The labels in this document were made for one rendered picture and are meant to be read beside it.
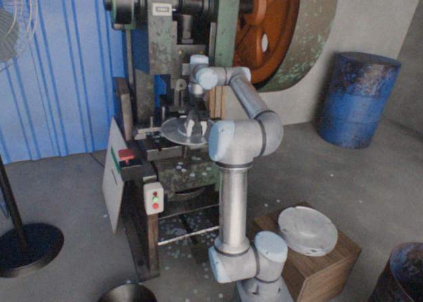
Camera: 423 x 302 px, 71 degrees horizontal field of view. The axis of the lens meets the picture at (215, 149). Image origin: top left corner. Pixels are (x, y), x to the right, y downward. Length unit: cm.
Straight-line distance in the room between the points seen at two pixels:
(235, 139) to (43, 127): 210
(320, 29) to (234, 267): 94
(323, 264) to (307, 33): 100
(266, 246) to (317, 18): 86
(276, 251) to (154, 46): 90
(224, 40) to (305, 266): 107
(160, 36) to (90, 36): 128
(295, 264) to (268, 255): 45
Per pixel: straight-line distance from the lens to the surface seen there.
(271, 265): 106
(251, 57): 162
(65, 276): 189
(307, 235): 155
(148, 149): 144
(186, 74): 141
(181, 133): 141
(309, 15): 126
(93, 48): 253
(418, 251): 171
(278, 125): 91
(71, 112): 268
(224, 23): 138
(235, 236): 96
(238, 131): 84
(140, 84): 164
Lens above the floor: 143
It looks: 30 degrees down
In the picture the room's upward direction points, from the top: 6 degrees clockwise
